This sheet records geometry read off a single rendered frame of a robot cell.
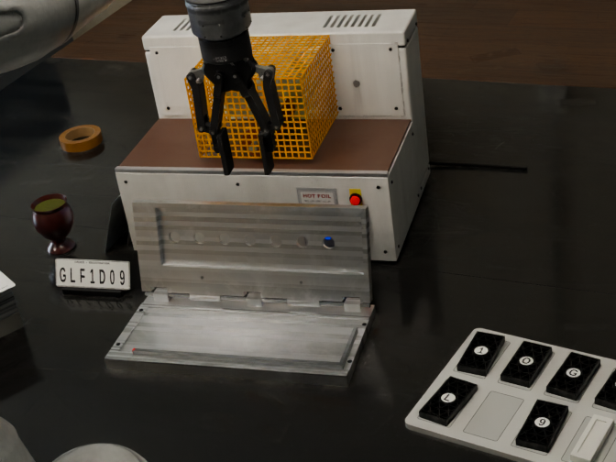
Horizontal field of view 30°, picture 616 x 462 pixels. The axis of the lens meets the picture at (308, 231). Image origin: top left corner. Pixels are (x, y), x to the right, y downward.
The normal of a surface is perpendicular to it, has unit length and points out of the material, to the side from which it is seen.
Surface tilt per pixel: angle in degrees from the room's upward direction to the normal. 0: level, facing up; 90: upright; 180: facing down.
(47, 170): 0
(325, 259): 77
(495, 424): 0
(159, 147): 0
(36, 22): 94
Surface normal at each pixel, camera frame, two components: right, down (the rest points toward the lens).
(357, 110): -0.27, 0.52
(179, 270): -0.29, 0.31
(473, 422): -0.13, -0.85
